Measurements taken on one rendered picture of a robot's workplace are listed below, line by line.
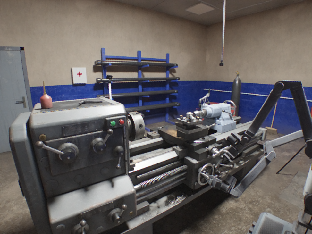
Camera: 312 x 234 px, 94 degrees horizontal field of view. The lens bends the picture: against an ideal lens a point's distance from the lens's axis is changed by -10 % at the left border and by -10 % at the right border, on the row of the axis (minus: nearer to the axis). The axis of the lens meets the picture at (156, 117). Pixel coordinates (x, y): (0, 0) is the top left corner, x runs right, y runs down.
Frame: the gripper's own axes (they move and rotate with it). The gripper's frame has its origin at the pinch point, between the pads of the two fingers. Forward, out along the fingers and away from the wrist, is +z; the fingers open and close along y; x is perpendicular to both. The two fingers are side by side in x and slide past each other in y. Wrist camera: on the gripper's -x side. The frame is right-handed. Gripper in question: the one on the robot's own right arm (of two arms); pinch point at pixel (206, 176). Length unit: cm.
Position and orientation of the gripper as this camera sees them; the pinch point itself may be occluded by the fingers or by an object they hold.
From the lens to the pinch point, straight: 140.9
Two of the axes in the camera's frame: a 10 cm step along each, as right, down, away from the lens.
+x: 7.1, 3.8, 5.9
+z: -5.6, -2.1, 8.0
